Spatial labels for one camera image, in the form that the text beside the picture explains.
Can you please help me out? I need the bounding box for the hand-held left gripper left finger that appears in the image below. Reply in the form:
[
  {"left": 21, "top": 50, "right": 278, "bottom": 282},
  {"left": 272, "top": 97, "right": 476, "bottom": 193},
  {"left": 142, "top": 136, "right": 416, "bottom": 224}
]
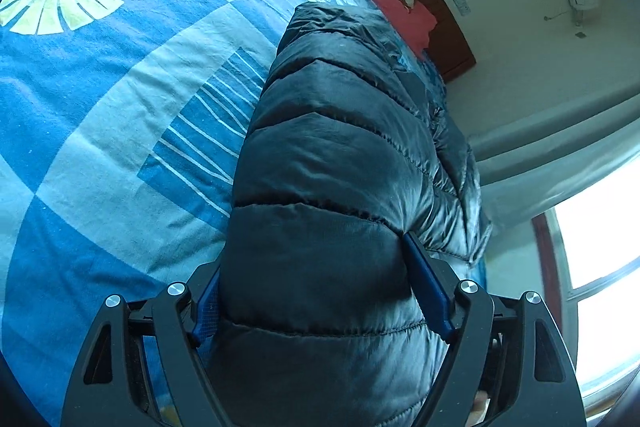
[{"left": 62, "top": 263, "right": 223, "bottom": 427}]

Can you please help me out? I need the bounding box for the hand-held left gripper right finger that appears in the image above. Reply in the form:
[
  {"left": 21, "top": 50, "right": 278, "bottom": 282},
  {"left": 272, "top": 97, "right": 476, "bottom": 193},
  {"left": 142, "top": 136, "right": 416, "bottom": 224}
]
[{"left": 402, "top": 232, "right": 587, "bottom": 427}]

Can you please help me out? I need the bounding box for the black puffer jacket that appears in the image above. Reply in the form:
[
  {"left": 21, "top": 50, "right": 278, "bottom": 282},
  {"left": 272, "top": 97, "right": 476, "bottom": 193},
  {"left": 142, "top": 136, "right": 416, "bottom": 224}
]
[{"left": 204, "top": 1, "right": 495, "bottom": 427}]

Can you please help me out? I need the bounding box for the white curtain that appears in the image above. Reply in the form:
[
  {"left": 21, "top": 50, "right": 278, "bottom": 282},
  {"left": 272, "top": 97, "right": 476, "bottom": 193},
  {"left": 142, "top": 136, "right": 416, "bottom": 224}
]
[{"left": 467, "top": 104, "right": 640, "bottom": 233}]

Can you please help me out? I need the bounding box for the blue patterned bed sheet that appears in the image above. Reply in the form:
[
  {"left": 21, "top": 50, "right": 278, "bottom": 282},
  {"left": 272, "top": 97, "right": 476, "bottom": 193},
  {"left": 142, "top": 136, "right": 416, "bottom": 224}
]
[{"left": 0, "top": 0, "right": 453, "bottom": 427}]

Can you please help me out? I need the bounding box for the brown wooden headboard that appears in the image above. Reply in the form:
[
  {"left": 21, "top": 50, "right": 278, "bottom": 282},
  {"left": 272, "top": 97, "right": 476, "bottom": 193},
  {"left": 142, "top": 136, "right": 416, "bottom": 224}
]
[{"left": 377, "top": 0, "right": 477, "bottom": 84}]

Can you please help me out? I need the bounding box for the wooden frame window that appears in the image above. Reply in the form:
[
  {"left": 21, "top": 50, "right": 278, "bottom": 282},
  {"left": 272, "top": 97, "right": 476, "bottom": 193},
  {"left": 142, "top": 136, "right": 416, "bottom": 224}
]
[{"left": 531, "top": 167, "right": 640, "bottom": 410}]

